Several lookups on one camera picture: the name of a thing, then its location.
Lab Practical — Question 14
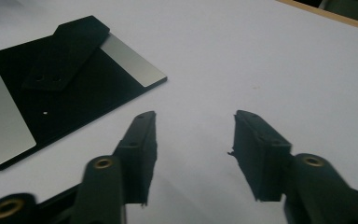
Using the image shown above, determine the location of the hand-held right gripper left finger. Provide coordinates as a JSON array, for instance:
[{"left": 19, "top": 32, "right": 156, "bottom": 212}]
[{"left": 70, "top": 110, "right": 158, "bottom": 224}]

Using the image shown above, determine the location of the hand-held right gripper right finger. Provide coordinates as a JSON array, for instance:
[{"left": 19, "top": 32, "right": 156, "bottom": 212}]
[{"left": 228, "top": 109, "right": 358, "bottom": 224}]

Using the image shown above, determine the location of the white paper sheet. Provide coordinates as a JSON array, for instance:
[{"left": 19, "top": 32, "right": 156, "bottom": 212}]
[{"left": 0, "top": 0, "right": 358, "bottom": 224}]

